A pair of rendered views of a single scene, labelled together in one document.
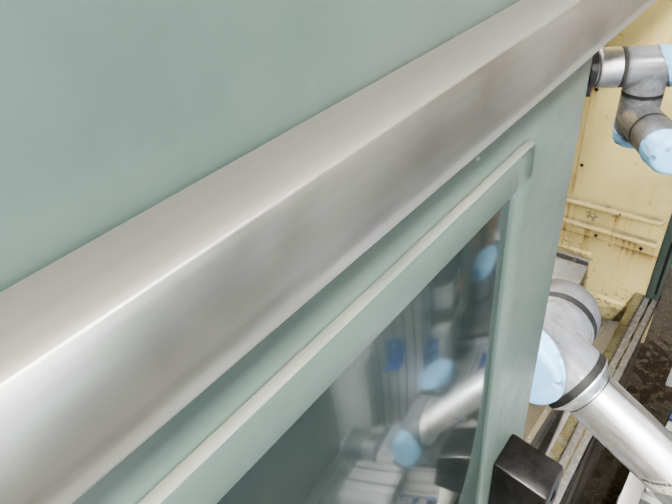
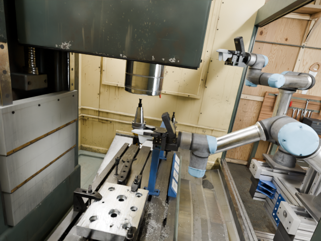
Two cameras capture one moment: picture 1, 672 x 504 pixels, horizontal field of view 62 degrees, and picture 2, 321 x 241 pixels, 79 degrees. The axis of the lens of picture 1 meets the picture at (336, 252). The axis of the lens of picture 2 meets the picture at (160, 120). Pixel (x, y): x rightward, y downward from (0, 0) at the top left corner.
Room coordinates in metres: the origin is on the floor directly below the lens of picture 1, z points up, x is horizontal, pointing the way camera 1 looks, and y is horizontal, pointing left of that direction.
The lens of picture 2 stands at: (0.34, 0.55, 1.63)
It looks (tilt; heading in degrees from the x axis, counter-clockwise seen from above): 17 degrees down; 324
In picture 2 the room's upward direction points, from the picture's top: 8 degrees clockwise
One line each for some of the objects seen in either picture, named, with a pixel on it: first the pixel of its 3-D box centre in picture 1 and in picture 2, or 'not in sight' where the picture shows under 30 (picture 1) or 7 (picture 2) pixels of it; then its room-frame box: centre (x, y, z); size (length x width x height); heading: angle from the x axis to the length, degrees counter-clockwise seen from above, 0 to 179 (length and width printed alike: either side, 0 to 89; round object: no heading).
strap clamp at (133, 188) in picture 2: not in sight; (135, 186); (1.10, 0.09, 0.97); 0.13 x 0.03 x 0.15; 138
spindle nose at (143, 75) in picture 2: not in sight; (144, 77); (1.04, 0.14, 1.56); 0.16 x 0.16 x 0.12
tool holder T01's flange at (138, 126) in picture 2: not in sight; (138, 124); (1.04, 0.15, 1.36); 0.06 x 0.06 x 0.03
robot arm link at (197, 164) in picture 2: not in sight; (197, 161); (0.87, -0.08, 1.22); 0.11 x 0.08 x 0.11; 137
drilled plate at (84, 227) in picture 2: not in sight; (117, 209); (1.00, 0.23, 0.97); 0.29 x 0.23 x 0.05; 138
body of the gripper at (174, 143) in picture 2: not in sight; (166, 138); (0.95, 0.05, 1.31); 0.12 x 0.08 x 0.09; 50
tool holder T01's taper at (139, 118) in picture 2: not in sight; (139, 114); (1.04, 0.15, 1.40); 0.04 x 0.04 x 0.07
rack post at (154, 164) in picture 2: not in sight; (153, 169); (1.11, -0.02, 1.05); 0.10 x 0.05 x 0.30; 48
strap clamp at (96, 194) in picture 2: not in sight; (88, 198); (1.12, 0.33, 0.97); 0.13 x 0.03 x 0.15; 48
